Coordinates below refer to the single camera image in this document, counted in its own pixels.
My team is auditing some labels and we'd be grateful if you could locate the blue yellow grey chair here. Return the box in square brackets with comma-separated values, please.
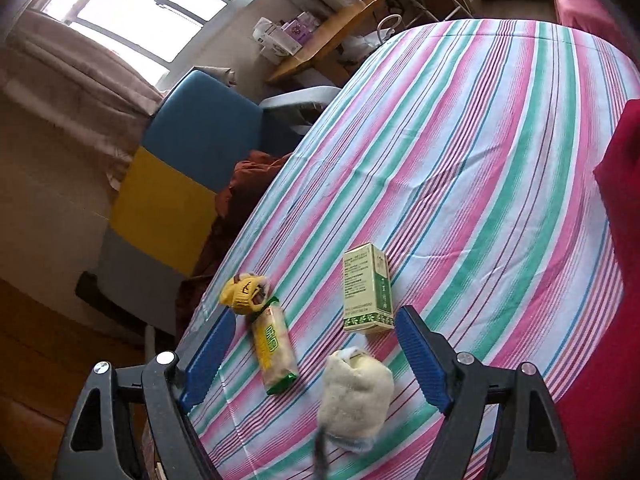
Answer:
[75, 70, 343, 356]

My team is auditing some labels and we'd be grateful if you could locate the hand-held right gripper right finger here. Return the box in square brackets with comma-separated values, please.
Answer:
[395, 305, 576, 480]

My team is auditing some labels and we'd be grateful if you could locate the cream plush toy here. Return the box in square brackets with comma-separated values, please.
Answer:
[312, 347, 396, 480]

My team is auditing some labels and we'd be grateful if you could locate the yellow plush toy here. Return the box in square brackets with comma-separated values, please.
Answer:
[219, 272, 271, 317]

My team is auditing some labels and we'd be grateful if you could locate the yellow green snack packet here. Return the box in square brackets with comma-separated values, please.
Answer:
[250, 296, 300, 396]

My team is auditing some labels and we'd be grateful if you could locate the red blanket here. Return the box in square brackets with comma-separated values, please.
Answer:
[542, 0, 640, 480]

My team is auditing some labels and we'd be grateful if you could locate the red-brown cloth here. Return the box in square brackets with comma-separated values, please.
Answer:
[175, 150, 293, 341]

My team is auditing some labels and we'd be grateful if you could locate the purple box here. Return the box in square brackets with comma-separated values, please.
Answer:
[280, 12, 321, 45]

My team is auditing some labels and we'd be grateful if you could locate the window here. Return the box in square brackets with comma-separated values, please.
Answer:
[40, 0, 266, 86]

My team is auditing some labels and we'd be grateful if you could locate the green white carton box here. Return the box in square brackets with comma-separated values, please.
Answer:
[342, 242, 396, 336]

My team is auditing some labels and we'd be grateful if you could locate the white cable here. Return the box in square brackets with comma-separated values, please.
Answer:
[376, 14, 403, 41]

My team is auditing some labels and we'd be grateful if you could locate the wooden desk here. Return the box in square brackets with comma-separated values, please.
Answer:
[265, 0, 386, 86]

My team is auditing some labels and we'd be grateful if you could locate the striped bed sheet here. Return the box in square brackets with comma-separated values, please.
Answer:
[142, 19, 640, 480]

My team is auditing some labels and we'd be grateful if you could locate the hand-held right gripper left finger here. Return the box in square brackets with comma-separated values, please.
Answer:
[52, 310, 238, 480]

